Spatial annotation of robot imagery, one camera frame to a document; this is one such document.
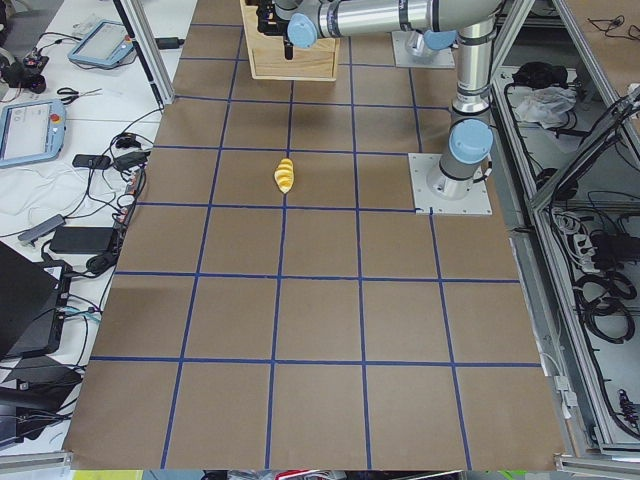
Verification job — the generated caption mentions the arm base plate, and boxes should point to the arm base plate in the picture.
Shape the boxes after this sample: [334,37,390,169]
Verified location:
[408,153,492,216]
[392,30,457,69]

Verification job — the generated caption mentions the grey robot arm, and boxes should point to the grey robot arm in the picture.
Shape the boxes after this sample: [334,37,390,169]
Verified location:
[255,1,504,200]

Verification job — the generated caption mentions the black laptop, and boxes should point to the black laptop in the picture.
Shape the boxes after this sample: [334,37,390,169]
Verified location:
[1,244,71,360]

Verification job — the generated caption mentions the teach pendant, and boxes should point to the teach pendant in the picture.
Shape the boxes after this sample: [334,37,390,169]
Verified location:
[1,99,66,168]
[67,20,134,69]

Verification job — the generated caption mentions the aluminium frame post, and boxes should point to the aluminium frame post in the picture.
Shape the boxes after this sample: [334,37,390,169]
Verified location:
[113,0,175,109]

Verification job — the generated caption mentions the light wooden drawer cabinet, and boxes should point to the light wooden drawer cabinet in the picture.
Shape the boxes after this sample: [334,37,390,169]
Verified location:
[239,1,340,82]

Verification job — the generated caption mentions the scissors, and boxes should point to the scissors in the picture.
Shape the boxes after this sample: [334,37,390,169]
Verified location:
[56,87,102,105]

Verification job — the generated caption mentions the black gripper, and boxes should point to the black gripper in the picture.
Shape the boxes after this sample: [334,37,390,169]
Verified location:
[256,0,280,36]

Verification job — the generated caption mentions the black power adapter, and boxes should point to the black power adapter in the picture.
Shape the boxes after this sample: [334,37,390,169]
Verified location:
[50,226,114,254]

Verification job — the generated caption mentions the crumpled white cloth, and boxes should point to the crumpled white cloth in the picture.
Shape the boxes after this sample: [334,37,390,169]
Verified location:
[514,86,577,129]

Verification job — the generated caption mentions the teach pendant near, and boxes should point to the teach pendant near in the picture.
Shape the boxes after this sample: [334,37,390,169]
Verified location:
[1,99,66,168]

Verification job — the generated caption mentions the yellow toy bread roll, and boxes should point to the yellow toy bread roll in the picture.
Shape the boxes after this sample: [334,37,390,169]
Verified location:
[274,158,295,195]

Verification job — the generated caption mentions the teach pendant far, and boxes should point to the teach pendant far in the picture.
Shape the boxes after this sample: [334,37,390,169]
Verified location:
[67,20,134,69]

